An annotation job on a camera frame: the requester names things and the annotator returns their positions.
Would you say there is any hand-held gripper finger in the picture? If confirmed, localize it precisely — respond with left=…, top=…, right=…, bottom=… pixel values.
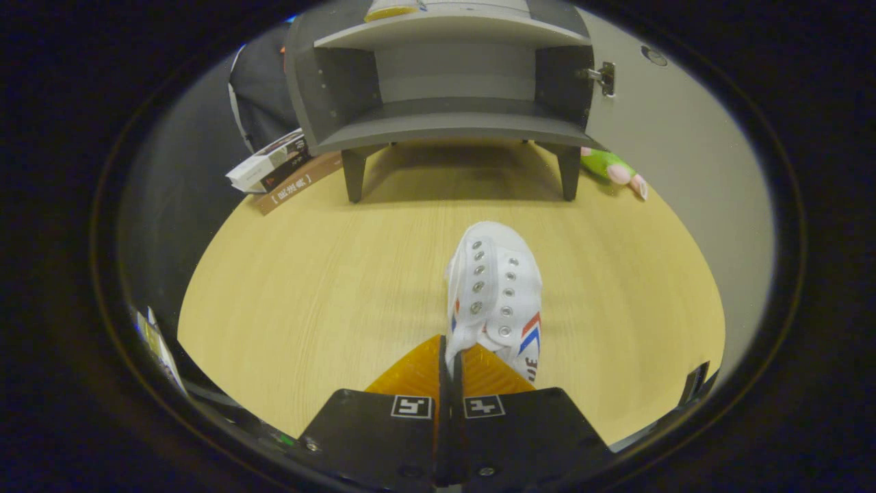
left=452, top=342, right=613, bottom=488
left=298, top=334, right=449, bottom=488

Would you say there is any black book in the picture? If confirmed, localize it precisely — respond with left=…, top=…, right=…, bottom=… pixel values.
left=250, top=145, right=312, bottom=194

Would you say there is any black backdrop cloth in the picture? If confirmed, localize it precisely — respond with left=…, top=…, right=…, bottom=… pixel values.
left=120, top=21, right=305, bottom=329

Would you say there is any pink and green plush toy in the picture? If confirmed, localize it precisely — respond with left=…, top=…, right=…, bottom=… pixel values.
left=580, top=147, right=648, bottom=201

